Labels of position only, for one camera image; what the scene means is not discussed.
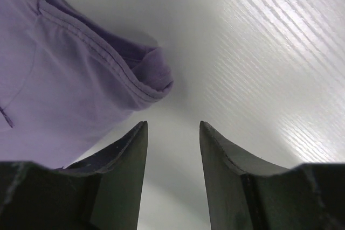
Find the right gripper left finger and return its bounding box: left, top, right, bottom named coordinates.
left=1, top=122, right=148, bottom=229

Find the purple t shirt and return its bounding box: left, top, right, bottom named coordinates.
left=1, top=0, right=173, bottom=168

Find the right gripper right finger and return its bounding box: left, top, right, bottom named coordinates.
left=199, top=122, right=344, bottom=229

